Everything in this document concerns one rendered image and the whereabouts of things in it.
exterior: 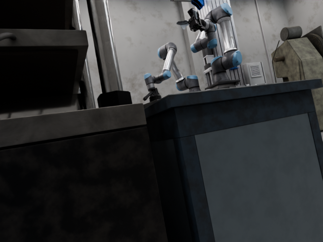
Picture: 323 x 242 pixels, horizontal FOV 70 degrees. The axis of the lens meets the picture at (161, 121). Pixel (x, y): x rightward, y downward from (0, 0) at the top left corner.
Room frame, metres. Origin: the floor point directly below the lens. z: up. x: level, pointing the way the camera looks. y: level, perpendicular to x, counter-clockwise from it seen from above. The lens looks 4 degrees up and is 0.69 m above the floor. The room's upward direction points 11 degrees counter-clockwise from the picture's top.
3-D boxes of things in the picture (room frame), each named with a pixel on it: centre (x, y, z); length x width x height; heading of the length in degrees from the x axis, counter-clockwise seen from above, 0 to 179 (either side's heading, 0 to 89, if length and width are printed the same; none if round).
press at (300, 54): (6.90, -4.28, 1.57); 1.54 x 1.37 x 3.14; 20
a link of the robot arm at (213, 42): (1.72, -0.48, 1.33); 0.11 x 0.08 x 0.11; 45
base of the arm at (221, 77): (1.99, -0.58, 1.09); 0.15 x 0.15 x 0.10
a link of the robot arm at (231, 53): (1.90, -0.68, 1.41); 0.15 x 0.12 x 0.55; 45
